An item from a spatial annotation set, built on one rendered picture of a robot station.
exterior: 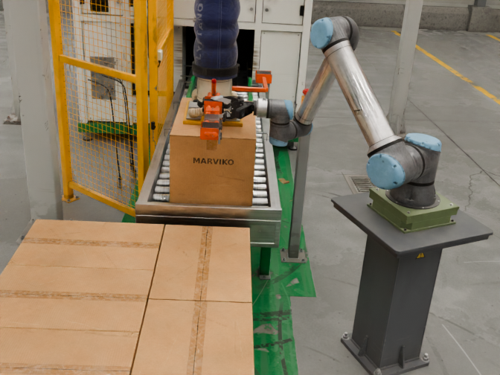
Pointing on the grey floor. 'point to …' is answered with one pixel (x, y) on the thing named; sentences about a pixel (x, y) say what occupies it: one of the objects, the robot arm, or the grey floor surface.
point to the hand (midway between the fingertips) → (213, 106)
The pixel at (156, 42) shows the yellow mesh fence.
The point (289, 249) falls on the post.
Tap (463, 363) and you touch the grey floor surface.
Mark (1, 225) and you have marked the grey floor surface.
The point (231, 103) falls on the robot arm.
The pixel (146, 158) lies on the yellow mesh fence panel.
